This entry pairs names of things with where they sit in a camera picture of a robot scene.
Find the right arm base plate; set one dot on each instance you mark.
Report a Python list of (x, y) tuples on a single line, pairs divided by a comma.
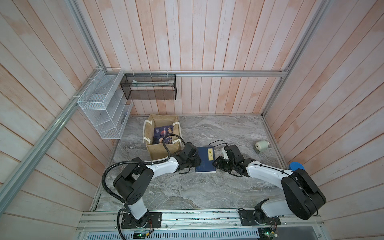
[(249, 217)]

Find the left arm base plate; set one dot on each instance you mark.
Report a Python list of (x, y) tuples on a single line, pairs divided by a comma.
[(149, 220)]

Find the aluminium frame bar back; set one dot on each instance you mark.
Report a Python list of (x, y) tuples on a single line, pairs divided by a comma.
[(225, 74)]

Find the white wire mesh shelf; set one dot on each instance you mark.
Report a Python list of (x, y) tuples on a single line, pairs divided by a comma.
[(104, 103)]

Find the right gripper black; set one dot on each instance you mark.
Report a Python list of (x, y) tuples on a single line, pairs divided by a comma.
[(218, 163)]

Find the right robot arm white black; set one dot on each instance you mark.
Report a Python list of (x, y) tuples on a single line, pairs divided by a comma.
[(302, 197)]

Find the dark portrait book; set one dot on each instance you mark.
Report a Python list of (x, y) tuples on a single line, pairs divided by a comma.
[(160, 134)]

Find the black mesh wall basket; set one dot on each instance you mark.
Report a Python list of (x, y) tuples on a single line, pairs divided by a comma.
[(149, 87)]

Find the clear tube blue cap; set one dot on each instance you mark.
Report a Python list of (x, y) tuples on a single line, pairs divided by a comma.
[(293, 166)]

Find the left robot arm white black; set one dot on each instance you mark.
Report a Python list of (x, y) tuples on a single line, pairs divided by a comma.
[(135, 178)]

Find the brown canvas tote bag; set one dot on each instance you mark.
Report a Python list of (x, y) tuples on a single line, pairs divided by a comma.
[(160, 151)]

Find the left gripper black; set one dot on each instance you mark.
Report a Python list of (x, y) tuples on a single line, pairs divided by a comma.
[(197, 162)]

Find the white tape roll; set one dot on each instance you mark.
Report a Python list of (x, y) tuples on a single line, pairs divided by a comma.
[(261, 146)]

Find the small blue book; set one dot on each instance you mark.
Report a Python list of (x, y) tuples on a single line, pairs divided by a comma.
[(207, 157)]

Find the aluminium rail front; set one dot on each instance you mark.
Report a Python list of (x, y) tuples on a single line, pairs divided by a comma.
[(187, 220)]

